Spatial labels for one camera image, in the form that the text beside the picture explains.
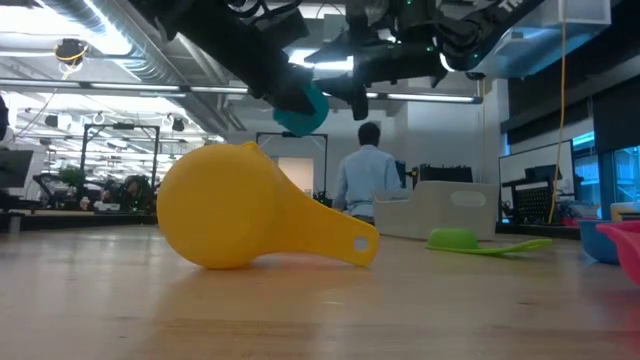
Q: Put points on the green measuring cup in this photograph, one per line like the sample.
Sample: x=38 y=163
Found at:
x=455 y=240

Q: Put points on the long ceiling light bar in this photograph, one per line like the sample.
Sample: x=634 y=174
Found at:
x=150 y=87

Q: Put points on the black computer monitor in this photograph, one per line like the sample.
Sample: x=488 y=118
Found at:
x=14 y=169

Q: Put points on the yellow measuring cup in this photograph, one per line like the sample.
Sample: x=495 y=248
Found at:
x=225 y=205

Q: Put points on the red measuring cup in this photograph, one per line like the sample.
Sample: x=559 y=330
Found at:
x=627 y=250

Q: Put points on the person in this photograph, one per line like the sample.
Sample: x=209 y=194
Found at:
x=365 y=175

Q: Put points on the black equipment box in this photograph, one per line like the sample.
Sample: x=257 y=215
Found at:
x=445 y=173

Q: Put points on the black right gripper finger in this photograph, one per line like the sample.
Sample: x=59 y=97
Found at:
x=335 y=56
x=357 y=97

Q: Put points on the black metal stand frame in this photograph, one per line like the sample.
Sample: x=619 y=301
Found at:
x=326 y=160
x=83 y=160

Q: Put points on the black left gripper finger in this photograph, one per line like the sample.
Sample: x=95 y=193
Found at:
x=292 y=92

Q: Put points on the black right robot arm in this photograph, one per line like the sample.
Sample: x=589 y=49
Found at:
x=475 y=30

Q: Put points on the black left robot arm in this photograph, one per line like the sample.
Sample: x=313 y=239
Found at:
x=150 y=12

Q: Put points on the silver ceiling duct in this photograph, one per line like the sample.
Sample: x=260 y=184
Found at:
x=165 y=55

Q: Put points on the blue measuring cup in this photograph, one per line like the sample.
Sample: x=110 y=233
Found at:
x=597 y=245

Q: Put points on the clear plastic container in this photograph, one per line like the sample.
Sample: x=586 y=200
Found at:
x=435 y=210

